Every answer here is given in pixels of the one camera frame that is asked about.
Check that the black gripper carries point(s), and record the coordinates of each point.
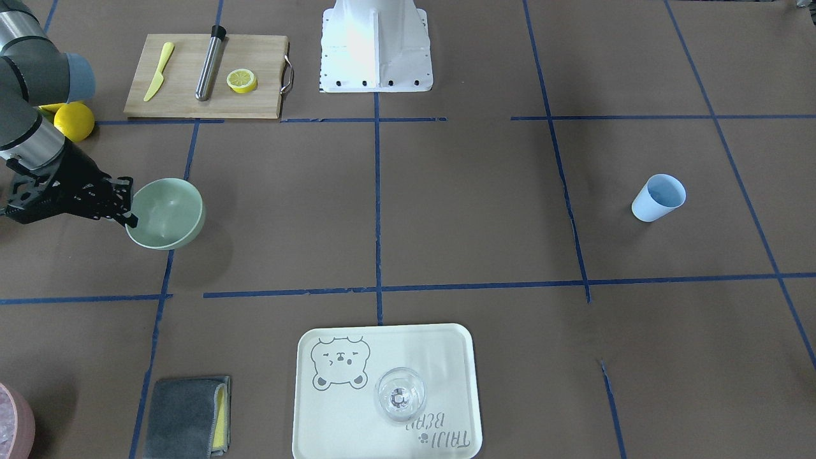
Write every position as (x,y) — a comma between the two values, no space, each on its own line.
(78,171)

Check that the green bowl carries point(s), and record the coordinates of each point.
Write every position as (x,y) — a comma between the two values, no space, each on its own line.
(170,213)

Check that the light blue plastic cup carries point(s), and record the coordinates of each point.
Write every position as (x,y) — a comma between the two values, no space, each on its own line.
(660,195)

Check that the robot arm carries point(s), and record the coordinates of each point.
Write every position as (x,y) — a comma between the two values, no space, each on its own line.
(34,72)

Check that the pink bowl of ice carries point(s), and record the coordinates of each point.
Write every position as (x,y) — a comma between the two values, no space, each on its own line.
(18,424)

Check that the yellow lemon front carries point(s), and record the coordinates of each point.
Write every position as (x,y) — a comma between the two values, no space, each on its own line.
(75,120)

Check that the yellow lemon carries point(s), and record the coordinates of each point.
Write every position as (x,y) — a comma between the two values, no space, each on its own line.
(75,120)
(51,108)

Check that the yellow lemon rear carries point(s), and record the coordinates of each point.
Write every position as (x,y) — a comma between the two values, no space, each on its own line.
(51,108)

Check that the yellow plastic knife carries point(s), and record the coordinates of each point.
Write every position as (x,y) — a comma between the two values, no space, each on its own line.
(158,78)

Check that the lemon half slice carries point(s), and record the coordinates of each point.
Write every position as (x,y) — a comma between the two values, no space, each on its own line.
(242,81)

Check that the grey folded cloth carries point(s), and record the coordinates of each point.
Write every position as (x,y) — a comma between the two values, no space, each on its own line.
(189,418)

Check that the cream bear tray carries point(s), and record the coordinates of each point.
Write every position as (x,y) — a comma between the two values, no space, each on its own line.
(335,411)

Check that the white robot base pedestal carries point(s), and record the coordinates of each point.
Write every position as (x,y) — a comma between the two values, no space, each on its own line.
(375,46)

